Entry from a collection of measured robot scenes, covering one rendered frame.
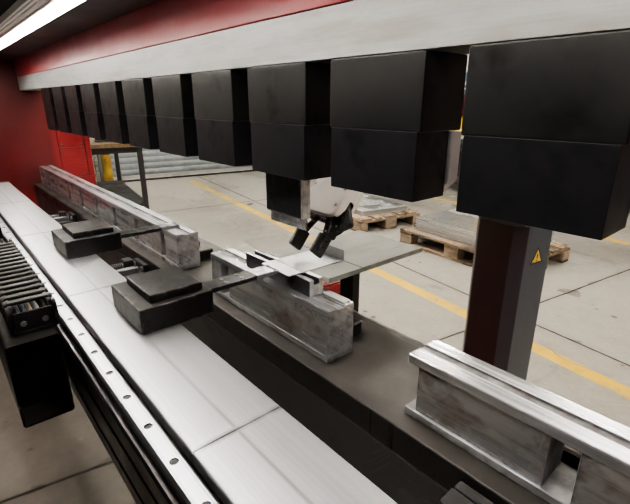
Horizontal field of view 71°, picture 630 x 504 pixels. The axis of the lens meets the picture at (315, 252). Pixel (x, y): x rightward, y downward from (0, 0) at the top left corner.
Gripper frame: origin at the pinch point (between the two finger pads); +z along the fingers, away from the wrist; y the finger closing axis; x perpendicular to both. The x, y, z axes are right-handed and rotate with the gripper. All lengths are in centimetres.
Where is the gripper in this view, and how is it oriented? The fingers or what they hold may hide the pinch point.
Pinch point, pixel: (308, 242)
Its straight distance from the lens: 83.7
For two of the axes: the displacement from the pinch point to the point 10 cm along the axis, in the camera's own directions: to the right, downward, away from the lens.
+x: 5.8, 4.5, 6.8
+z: -4.9, 8.6, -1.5
